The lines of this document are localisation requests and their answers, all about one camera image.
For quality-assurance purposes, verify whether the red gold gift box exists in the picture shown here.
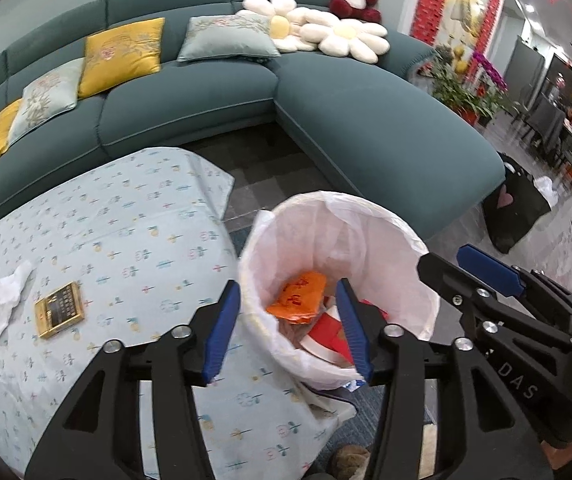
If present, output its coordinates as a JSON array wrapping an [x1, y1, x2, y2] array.
[[307, 299, 390, 361]]

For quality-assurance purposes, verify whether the orange plastic bag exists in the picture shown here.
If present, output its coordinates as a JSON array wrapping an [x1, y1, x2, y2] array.
[[266, 271, 327, 324]]

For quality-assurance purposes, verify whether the black gold cigarette box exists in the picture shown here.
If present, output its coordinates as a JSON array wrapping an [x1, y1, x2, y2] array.
[[35, 282, 85, 339]]

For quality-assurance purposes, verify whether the white tissue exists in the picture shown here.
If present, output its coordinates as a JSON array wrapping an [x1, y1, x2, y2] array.
[[0, 260, 34, 337]]

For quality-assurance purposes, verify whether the white lined trash bin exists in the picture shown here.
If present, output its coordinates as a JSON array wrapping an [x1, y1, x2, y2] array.
[[238, 192, 440, 390]]

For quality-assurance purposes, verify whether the black bag with heart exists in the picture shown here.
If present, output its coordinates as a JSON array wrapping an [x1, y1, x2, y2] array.
[[481, 153, 552, 255]]

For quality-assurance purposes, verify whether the floral light blue tablecloth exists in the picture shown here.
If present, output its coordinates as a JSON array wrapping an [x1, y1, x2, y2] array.
[[0, 148, 355, 479]]

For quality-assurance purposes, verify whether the dark dining chair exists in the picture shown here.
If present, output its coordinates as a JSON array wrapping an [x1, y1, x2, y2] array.
[[510, 94, 566, 167]]

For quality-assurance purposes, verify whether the potted orchid plant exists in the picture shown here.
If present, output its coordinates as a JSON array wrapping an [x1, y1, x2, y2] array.
[[429, 44, 508, 126]]

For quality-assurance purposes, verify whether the white flower pillow outer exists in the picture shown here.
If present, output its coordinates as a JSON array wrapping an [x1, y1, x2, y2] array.
[[299, 10, 390, 64]]

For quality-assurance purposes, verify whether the white flower pillow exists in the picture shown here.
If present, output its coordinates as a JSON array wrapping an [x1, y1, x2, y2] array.
[[237, 0, 329, 53], [299, 10, 390, 64]]

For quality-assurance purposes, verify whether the teal sectional sofa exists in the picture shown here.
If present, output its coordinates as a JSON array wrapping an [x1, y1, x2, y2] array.
[[0, 0, 504, 238]]

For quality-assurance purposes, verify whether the white flower pillow inner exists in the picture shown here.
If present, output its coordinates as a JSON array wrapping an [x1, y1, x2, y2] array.
[[237, 0, 329, 53]]

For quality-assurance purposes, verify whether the light blue cushion left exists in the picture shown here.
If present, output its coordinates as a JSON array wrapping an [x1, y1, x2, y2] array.
[[8, 58, 84, 145]]

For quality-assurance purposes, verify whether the light blue cushion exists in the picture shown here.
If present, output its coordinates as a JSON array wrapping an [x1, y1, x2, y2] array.
[[177, 13, 280, 63], [8, 58, 84, 145]]

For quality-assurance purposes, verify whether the yellow embroidered cushion centre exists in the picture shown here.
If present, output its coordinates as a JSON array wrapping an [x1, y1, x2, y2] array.
[[77, 18, 165, 99]]

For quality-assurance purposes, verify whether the light blue cushion right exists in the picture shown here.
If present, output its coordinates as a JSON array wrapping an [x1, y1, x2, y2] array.
[[177, 13, 280, 63]]

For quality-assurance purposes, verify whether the red patterned wall panel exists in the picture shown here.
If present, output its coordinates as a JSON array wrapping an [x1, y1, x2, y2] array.
[[411, 0, 446, 46]]

